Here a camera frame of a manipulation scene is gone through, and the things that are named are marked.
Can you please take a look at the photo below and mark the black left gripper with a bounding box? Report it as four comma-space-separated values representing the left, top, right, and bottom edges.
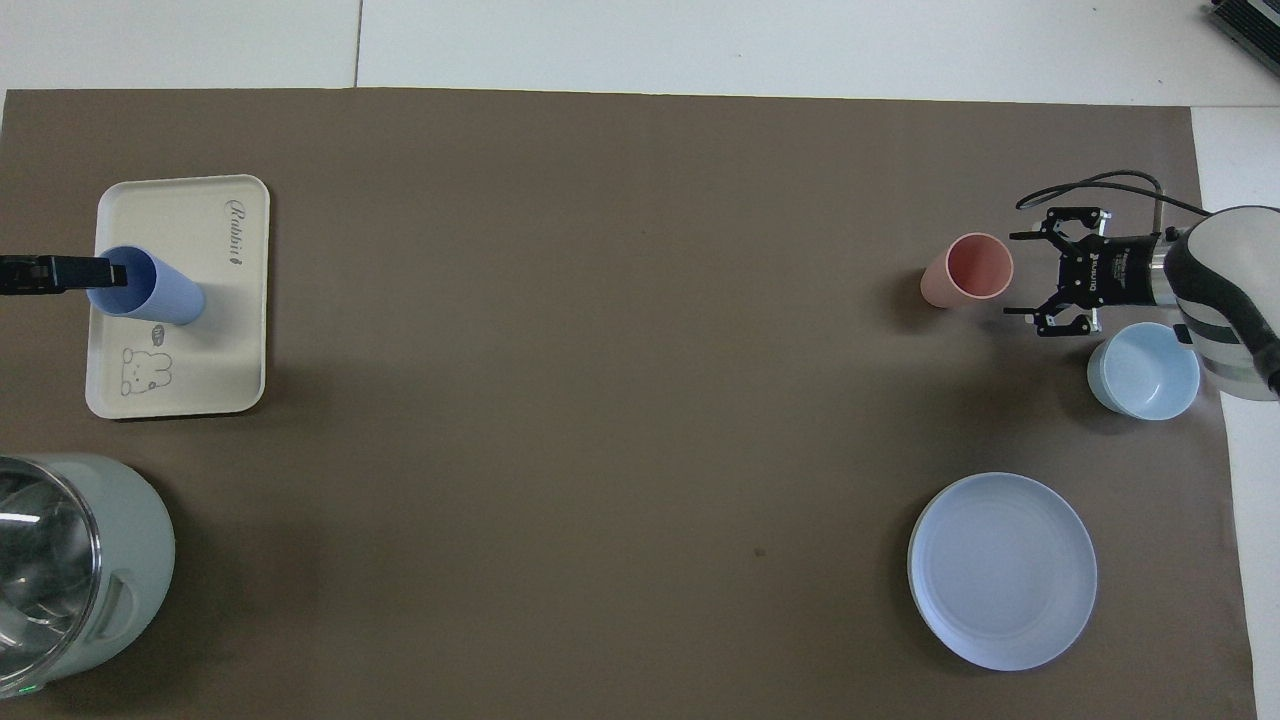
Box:
0, 254, 129, 297

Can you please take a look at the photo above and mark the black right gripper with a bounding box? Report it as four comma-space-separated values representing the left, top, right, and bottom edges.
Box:
1004, 206, 1163, 339

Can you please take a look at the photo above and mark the blue plastic cup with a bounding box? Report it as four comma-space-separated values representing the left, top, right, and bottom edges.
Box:
86, 245, 207, 328

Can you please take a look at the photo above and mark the pink plastic cup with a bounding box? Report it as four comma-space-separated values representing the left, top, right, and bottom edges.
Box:
919, 232, 1016, 310

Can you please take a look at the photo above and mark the cream rabbit print tray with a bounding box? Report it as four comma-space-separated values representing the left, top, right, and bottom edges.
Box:
85, 174, 272, 421

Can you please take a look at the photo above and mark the light blue bowl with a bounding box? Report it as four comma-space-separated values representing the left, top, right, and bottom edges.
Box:
1086, 321, 1202, 422

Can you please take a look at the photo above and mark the pale green cooking pot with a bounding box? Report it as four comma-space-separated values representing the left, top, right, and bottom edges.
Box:
0, 453, 178, 701

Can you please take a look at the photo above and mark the dark grey ribbed device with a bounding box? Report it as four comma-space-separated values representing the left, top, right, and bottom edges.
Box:
1205, 0, 1280, 53

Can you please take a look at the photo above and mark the glass pot lid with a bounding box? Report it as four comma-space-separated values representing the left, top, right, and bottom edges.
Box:
0, 458, 104, 691

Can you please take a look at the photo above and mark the blue round plate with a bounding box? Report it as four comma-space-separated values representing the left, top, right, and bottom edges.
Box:
907, 472, 1100, 673

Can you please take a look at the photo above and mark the brown table mat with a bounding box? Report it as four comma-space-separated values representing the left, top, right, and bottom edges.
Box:
0, 88, 1257, 720

